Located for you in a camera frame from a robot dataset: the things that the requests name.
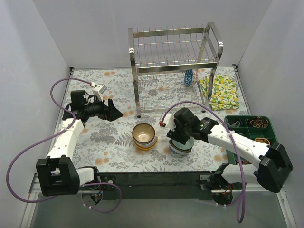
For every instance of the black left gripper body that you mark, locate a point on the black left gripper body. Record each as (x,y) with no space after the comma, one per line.
(106,111)

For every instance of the white middle bowl of stack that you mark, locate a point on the white middle bowl of stack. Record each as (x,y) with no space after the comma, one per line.
(148,143)

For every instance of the stainless steel dish rack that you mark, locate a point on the stainless steel dish rack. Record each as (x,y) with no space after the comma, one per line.
(159,59)

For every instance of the black pink rolled tie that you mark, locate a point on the black pink rolled tie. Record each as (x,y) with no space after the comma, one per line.
(245,162)

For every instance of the lemon print folded cloth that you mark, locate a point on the lemon print folded cloth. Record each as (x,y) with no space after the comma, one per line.
(224,94)

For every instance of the black glossy bowl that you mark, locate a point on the black glossy bowl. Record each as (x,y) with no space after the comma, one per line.
(179,153)

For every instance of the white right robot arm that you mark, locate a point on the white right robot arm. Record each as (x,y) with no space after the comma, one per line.
(269,165)

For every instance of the celadon green bowl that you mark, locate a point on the celadon green bowl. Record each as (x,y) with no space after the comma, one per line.
(183,147)

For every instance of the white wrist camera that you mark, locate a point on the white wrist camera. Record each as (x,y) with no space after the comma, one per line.
(98,90)
(167,121)

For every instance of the grey item in tray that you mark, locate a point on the grey item in tray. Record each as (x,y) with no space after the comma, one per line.
(233,124)

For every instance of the blue patterned bowl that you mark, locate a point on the blue patterned bowl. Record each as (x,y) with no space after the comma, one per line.
(190,77)

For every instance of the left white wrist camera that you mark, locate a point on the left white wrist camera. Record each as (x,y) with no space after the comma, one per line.
(98,90)

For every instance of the beige top bowl of stack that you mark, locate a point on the beige top bowl of stack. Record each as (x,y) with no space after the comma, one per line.
(143,128)

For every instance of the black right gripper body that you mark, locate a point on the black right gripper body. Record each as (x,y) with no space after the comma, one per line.
(178,137)

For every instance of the yellow rolled tie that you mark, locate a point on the yellow rolled tie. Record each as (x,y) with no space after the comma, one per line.
(262,140)

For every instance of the floral patterned table mat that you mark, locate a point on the floral patterned table mat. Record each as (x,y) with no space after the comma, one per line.
(110,146)

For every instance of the yellow bottom bowl of stack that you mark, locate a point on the yellow bottom bowl of stack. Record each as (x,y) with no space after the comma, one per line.
(144,148)

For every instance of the black gold rolled tie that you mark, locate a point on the black gold rolled tie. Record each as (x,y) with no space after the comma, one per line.
(258,122)

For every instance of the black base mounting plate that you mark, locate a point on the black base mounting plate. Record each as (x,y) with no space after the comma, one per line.
(135,185)

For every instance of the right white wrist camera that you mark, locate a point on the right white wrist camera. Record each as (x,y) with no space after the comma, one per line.
(167,121)

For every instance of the green compartment tray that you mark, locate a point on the green compartment tray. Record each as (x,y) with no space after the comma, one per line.
(250,132)

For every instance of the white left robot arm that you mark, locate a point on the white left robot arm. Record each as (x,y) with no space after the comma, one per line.
(64,147)

